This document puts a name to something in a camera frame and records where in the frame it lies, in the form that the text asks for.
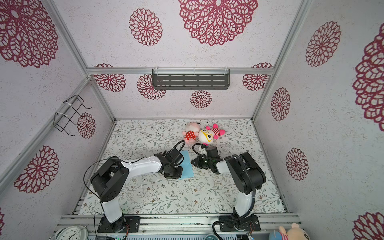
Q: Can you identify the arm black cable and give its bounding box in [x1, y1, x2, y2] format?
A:
[191, 143, 257, 240]
[172, 140, 186, 157]

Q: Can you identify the white analog clock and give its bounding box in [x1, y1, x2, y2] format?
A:
[55, 226, 88, 240]

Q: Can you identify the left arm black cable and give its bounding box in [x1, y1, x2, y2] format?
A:
[172, 140, 186, 157]

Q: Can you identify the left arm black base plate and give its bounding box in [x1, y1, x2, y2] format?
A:
[97, 216, 141, 233]

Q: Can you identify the yellow face plush doll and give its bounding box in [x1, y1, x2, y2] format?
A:
[198, 124, 226, 146]

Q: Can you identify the blue plush toy foreground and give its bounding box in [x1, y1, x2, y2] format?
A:
[268, 231, 285, 240]

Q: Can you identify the black wire wall rack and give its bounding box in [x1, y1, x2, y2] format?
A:
[53, 95, 91, 137]

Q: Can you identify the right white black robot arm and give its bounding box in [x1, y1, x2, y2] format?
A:
[192, 143, 267, 219]

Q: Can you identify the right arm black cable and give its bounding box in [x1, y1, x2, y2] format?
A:
[191, 143, 257, 240]

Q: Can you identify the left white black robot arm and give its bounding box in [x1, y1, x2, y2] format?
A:
[91, 148, 184, 224]

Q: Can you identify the pink plush doll red dress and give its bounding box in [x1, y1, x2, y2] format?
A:
[183, 123, 201, 145]

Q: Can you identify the grey slotted wall shelf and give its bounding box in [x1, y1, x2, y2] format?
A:
[152, 69, 231, 90]

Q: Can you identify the pink plush toy foreground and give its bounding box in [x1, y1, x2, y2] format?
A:
[279, 223, 311, 240]

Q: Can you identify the light blue paper sheet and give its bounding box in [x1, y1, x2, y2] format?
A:
[180, 151, 194, 180]

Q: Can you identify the teal round cup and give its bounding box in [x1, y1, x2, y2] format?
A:
[204, 234, 219, 240]

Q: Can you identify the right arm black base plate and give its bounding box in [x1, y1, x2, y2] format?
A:
[219, 214, 261, 232]

